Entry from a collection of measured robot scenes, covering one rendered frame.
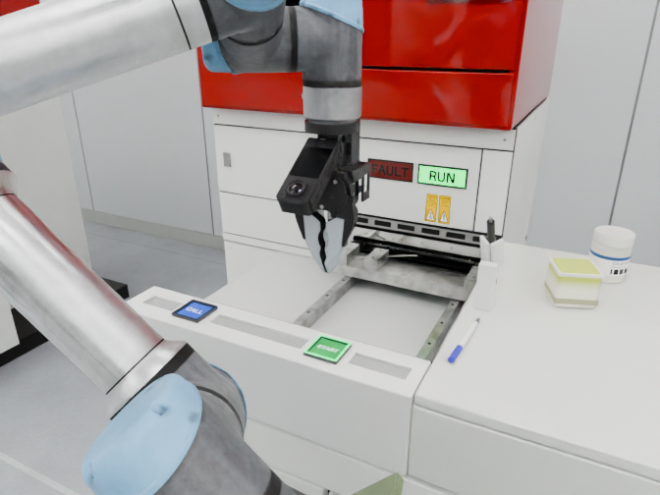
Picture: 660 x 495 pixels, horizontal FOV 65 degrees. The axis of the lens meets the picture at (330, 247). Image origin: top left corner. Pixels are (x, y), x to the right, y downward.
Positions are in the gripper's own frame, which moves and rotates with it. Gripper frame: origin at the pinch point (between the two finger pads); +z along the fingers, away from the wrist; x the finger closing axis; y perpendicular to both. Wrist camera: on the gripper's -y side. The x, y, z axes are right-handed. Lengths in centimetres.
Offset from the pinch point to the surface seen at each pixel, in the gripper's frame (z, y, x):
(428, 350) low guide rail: 25.5, 24.4, -9.6
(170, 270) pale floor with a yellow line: 110, 164, 197
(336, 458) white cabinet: 30.1, -3.9, -3.9
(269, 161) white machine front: 2, 59, 48
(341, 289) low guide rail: 26, 41, 17
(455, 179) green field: 1, 58, -4
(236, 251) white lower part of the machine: 32, 59, 61
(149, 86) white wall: 3, 207, 239
